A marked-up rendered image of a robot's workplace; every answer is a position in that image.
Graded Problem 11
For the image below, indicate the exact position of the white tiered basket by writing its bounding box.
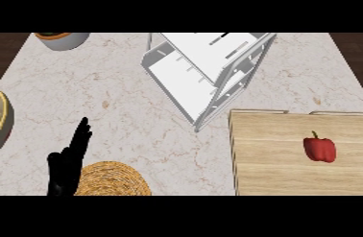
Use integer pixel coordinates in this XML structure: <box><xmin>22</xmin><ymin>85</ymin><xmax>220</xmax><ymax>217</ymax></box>
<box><xmin>140</xmin><ymin>33</ymin><xmax>277</xmax><ymax>133</ymax></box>

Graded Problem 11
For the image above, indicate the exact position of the round wicker basket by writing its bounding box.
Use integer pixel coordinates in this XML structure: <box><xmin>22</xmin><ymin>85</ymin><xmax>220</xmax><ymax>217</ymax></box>
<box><xmin>74</xmin><ymin>160</ymin><xmax>153</xmax><ymax>197</ymax></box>

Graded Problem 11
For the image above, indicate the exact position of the grey plant pot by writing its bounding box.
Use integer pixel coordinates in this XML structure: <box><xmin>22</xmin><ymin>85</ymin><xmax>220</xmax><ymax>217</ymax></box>
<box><xmin>32</xmin><ymin>33</ymin><xmax>91</xmax><ymax>52</ymax></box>

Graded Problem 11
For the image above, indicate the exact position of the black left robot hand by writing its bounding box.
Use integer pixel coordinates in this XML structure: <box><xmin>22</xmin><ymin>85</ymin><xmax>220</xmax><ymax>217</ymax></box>
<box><xmin>46</xmin><ymin>116</ymin><xmax>93</xmax><ymax>197</ymax></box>

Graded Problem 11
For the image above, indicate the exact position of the grey bowl with yellow rim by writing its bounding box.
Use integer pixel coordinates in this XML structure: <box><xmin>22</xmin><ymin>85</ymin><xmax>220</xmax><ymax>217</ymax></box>
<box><xmin>0</xmin><ymin>90</ymin><xmax>16</xmax><ymax>150</ymax></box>

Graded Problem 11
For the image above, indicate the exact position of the red bell pepper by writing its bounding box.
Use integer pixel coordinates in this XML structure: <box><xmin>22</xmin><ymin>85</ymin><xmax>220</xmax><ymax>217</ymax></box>
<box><xmin>302</xmin><ymin>130</ymin><xmax>338</xmax><ymax>164</ymax></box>

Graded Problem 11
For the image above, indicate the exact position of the pale wooden tray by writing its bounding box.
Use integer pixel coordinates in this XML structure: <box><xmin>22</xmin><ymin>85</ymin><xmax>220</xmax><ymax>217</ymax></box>
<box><xmin>229</xmin><ymin>108</ymin><xmax>363</xmax><ymax>197</ymax></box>

